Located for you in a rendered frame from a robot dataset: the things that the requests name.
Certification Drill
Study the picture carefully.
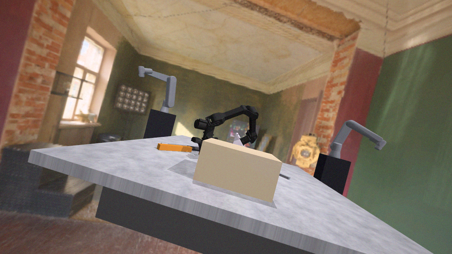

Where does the orange rectangular bar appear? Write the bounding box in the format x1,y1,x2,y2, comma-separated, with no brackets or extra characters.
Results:
157,143,192,152

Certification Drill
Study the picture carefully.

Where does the tan rectangular box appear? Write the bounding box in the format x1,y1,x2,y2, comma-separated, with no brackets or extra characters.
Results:
193,138,282,203

